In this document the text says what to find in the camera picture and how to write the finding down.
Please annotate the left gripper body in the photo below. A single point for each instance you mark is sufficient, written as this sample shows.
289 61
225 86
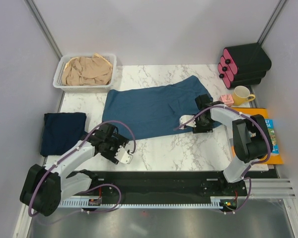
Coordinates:
112 146

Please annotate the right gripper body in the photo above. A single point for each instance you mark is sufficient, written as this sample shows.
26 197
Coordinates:
203 125

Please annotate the blue t shirt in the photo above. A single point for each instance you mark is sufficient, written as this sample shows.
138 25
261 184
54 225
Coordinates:
155 111

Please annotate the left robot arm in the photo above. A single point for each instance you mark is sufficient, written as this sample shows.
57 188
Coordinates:
46 186

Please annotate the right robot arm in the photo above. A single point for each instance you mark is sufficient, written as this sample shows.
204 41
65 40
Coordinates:
251 140

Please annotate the pink cube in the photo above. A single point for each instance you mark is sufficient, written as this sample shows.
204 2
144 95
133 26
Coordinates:
227 99

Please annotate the yellow mug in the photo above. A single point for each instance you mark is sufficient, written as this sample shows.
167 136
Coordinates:
242 95

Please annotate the folded navy t shirt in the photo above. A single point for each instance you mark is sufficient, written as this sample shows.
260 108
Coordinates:
61 132

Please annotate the blue treehouse book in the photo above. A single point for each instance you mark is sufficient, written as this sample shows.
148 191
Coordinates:
271 130

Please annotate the black pink drawer unit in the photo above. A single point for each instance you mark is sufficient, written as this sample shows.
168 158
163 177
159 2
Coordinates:
243 65

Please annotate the beige t shirt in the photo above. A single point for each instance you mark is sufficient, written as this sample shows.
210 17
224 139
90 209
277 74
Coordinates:
87 71

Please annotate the white plastic basket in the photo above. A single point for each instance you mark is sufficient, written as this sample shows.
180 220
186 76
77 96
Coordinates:
57 83

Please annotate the orange folder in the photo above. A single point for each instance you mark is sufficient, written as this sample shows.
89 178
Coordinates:
274 160

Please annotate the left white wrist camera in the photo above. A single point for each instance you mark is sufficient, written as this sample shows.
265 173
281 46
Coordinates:
123 156

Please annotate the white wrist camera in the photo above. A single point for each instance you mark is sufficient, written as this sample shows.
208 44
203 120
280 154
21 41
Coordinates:
187 120
123 156

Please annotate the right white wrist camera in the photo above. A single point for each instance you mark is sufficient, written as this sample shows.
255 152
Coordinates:
187 120

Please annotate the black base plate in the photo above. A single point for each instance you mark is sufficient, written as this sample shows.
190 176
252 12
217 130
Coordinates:
164 187

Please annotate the white cable duct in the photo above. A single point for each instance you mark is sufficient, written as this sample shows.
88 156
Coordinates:
95 202

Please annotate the aluminium rail frame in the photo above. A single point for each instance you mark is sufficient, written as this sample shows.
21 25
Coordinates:
265 212

